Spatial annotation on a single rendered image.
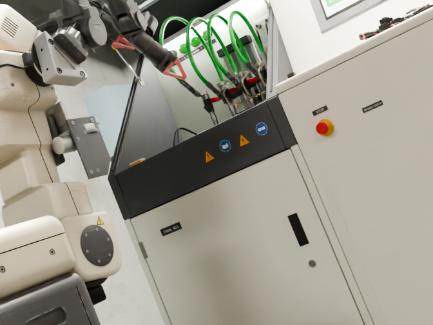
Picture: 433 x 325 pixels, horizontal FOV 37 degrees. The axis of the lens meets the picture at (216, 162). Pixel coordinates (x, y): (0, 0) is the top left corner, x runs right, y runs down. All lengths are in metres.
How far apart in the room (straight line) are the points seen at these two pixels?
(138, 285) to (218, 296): 2.31
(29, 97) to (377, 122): 0.95
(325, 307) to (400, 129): 0.58
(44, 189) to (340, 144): 0.85
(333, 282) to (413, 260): 0.25
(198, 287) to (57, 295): 0.98
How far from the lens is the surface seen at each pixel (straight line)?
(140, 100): 2.62
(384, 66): 1.90
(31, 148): 1.64
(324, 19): 2.22
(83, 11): 1.70
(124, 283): 4.37
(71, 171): 4.36
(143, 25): 1.94
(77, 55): 1.60
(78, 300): 1.32
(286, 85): 1.98
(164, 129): 2.67
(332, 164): 1.94
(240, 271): 2.12
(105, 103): 4.58
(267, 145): 2.01
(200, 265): 2.18
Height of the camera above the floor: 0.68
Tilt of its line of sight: 4 degrees up
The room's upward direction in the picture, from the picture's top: 22 degrees counter-clockwise
